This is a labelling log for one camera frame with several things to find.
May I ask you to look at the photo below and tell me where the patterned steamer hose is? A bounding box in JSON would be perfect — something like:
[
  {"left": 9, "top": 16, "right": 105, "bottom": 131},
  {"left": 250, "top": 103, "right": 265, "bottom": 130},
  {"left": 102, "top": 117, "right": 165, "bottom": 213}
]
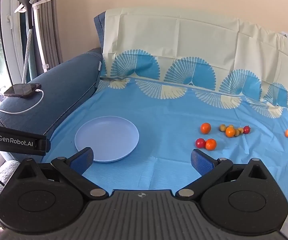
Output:
[{"left": 21, "top": 28, "right": 35, "bottom": 84}]

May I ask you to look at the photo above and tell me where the blue and cream printed sheet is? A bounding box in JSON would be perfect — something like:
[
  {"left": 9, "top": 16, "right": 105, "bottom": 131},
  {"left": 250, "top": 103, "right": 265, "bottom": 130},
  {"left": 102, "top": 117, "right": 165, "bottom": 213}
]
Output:
[{"left": 40, "top": 6, "right": 288, "bottom": 240}]

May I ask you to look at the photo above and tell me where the blue cushion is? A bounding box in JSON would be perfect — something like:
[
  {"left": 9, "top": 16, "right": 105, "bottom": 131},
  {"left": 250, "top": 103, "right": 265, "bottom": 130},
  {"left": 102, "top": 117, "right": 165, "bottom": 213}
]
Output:
[{"left": 0, "top": 11, "right": 107, "bottom": 163}]

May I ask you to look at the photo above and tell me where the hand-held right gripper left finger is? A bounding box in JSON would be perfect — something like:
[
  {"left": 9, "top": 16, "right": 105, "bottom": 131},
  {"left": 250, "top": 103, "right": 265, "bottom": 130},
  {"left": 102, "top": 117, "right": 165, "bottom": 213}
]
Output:
[{"left": 9, "top": 147, "right": 109, "bottom": 200}]

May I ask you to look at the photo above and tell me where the black smartphone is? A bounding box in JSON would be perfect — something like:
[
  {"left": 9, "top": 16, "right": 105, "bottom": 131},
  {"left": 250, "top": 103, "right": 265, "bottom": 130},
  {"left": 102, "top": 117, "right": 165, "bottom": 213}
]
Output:
[{"left": 4, "top": 83, "right": 42, "bottom": 98}]

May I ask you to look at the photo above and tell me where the dark garment steamer head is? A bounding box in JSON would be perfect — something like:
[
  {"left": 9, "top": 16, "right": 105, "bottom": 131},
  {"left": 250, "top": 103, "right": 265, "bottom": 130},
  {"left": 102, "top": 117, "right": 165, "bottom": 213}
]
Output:
[{"left": 15, "top": 0, "right": 35, "bottom": 30}]

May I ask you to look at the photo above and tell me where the white window frame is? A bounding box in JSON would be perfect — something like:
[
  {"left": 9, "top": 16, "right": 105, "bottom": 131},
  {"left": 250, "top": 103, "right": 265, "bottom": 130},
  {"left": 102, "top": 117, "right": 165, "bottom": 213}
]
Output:
[{"left": 0, "top": 0, "right": 25, "bottom": 85}]

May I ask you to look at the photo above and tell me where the grey curtain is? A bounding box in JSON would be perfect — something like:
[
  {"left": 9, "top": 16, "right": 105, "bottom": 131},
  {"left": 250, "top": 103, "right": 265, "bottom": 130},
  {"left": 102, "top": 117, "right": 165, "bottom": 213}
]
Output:
[{"left": 26, "top": 0, "right": 64, "bottom": 80}]

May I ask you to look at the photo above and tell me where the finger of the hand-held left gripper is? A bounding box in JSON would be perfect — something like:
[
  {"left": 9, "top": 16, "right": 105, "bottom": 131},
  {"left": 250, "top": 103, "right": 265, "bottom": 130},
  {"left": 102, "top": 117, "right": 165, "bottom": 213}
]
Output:
[{"left": 38, "top": 137, "right": 51, "bottom": 154}]

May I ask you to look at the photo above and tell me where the light blue round plate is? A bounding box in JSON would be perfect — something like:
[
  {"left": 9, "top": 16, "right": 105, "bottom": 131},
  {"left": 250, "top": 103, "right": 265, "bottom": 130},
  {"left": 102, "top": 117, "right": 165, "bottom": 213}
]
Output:
[{"left": 74, "top": 116, "right": 139, "bottom": 163}]

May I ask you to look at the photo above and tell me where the white hanger stand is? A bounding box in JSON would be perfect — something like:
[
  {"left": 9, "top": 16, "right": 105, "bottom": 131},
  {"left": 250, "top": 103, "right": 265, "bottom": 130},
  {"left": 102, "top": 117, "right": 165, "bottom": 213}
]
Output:
[{"left": 14, "top": 0, "right": 62, "bottom": 71}]

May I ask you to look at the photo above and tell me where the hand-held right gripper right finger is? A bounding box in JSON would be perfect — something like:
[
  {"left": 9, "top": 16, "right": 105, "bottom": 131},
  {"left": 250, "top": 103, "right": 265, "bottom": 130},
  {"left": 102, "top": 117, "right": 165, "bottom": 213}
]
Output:
[{"left": 175, "top": 149, "right": 272, "bottom": 200}]

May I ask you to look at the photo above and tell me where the white charging cable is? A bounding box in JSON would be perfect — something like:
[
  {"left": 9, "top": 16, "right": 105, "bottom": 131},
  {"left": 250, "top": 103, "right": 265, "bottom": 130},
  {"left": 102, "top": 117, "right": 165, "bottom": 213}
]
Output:
[{"left": 0, "top": 88, "right": 45, "bottom": 115}]

